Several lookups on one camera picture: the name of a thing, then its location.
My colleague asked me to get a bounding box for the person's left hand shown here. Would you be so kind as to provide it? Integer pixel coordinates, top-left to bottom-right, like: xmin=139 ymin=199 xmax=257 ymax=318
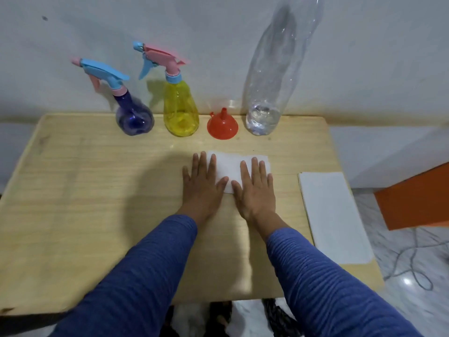
xmin=177 ymin=151 xmax=229 ymax=226

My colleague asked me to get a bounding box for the person's right hand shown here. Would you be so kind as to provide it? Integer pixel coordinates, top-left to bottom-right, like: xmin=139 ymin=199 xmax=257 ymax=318
xmin=231 ymin=157 xmax=278 ymax=233

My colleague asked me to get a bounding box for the white tissue sheet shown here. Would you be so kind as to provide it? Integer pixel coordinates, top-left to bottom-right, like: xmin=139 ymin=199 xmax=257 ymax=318
xmin=205 ymin=150 xmax=271 ymax=195

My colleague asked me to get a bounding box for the orange plastic funnel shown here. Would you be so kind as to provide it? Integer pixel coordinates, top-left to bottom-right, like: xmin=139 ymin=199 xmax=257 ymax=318
xmin=206 ymin=107 xmax=239 ymax=140

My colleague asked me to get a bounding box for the purple spray bottle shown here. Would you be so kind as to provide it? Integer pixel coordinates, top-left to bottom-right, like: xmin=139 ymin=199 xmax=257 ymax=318
xmin=115 ymin=89 xmax=155 ymax=137

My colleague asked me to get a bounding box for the clear plastic water bottle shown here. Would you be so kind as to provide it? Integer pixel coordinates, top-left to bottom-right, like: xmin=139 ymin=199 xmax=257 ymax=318
xmin=245 ymin=0 xmax=325 ymax=137

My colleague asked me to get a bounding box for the person's left forearm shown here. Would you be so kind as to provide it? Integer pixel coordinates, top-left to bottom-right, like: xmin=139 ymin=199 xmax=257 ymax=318
xmin=49 ymin=206 xmax=199 ymax=337

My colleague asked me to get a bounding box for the person's right forearm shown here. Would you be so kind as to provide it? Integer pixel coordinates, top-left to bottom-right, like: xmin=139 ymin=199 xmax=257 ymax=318
xmin=251 ymin=213 xmax=425 ymax=337

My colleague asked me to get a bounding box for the person's right leg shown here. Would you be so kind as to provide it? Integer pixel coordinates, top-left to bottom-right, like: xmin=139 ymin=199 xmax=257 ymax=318
xmin=207 ymin=300 xmax=234 ymax=337

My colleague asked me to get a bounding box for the white paper sheet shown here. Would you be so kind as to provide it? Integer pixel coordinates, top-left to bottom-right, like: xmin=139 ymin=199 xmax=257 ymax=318
xmin=297 ymin=171 xmax=375 ymax=265

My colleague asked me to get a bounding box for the black mesh basket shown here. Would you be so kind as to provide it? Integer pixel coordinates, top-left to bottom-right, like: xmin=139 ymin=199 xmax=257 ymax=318
xmin=261 ymin=297 xmax=302 ymax=337

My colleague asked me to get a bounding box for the orange furniture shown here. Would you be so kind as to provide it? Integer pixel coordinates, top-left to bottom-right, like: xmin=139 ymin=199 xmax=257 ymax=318
xmin=373 ymin=163 xmax=449 ymax=231

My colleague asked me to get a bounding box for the black plastic stool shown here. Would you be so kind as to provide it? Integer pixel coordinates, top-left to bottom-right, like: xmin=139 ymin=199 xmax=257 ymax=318
xmin=0 ymin=310 xmax=71 ymax=337

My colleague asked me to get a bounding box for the grey cable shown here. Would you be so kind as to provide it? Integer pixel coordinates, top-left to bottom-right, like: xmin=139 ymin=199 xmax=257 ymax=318
xmin=382 ymin=227 xmax=449 ymax=292

